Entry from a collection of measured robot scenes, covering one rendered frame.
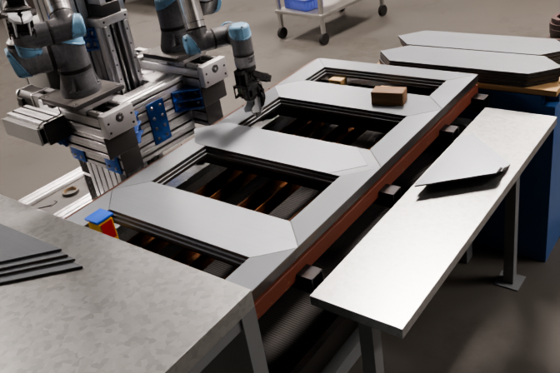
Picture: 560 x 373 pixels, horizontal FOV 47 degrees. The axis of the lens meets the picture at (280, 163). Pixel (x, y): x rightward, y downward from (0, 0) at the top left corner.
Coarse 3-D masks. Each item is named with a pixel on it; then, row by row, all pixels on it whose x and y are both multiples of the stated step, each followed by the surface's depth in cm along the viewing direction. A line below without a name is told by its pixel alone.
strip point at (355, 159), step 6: (354, 150) 208; (348, 156) 205; (354, 156) 204; (360, 156) 204; (342, 162) 201; (348, 162) 201; (354, 162) 200; (360, 162) 200; (366, 162) 199; (336, 168) 199; (342, 168) 198; (348, 168) 198
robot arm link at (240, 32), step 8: (232, 24) 226; (240, 24) 224; (232, 32) 223; (240, 32) 222; (248, 32) 224; (232, 40) 225; (240, 40) 223; (248, 40) 225; (232, 48) 227; (240, 48) 225; (248, 48) 226; (240, 56) 227; (248, 56) 227
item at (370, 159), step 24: (336, 72) 276; (360, 72) 269; (456, 96) 234; (384, 120) 229; (432, 120) 221; (408, 144) 208; (264, 168) 212; (288, 168) 206; (360, 168) 197; (384, 168) 198; (360, 192) 188; (120, 216) 194; (336, 216) 179; (168, 240) 182; (192, 240) 177; (312, 240) 171; (240, 264) 166; (288, 264) 164; (264, 288) 157
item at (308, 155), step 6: (312, 144) 216; (318, 144) 215; (324, 144) 214; (330, 144) 214; (306, 150) 212; (312, 150) 212; (318, 150) 211; (324, 150) 211; (300, 156) 209; (306, 156) 209; (312, 156) 208; (318, 156) 208; (288, 162) 207; (294, 162) 206; (300, 162) 205; (306, 162) 205
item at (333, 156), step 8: (336, 144) 213; (328, 152) 209; (336, 152) 208; (344, 152) 207; (320, 160) 205; (328, 160) 204; (336, 160) 203; (312, 168) 201; (320, 168) 200; (328, 168) 199
